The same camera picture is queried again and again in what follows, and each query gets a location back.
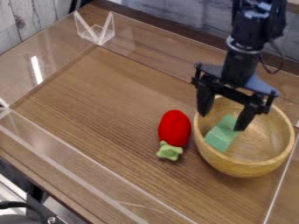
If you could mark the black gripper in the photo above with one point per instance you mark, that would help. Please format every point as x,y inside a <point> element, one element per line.
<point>255,95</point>

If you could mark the green foam stick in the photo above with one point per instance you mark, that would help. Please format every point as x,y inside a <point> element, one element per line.
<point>222,135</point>

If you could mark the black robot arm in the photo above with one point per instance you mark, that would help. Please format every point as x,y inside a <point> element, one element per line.
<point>258,22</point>

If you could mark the brown wooden bowl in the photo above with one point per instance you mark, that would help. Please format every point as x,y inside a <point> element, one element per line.
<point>259,148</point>

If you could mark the red plush strawberry toy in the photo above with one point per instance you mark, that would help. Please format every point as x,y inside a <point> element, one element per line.
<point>174,132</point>

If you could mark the clear acrylic tray wall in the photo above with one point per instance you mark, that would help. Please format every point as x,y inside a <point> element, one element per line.
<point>87,86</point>

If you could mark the black metal stand bracket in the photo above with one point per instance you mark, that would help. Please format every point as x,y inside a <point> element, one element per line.
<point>37,214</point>

